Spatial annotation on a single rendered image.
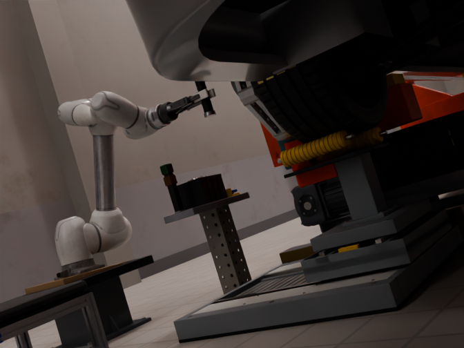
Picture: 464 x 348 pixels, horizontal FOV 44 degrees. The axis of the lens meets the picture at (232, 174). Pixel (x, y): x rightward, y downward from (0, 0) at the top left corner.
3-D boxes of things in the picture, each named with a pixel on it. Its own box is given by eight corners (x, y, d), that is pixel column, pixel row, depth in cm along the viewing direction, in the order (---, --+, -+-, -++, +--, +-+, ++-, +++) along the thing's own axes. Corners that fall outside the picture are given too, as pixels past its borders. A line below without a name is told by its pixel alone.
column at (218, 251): (244, 300, 252) (215, 208, 254) (226, 303, 258) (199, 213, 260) (256, 293, 260) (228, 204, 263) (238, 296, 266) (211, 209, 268)
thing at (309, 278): (411, 266, 169) (401, 234, 170) (307, 286, 190) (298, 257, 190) (453, 230, 210) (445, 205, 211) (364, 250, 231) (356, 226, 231)
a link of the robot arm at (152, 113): (150, 130, 224) (161, 125, 220) (143, 108, 224) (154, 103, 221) (166, 128, 231) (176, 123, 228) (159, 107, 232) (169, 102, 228)
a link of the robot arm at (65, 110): (70, 101, 259) (96, 99, 268) (50, 99, 271) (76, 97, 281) (71, 130, 262) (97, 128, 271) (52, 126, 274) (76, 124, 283)
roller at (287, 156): (351, 144, 185) (346, 127, 186) (277, 170, 202) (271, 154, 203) (358, 143, 190) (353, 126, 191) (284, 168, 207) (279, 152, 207)
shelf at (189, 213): (194, 215, 236) (192, 208, 237) (165, 224, 246) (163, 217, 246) (250, 197, 272) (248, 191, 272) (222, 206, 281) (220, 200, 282)
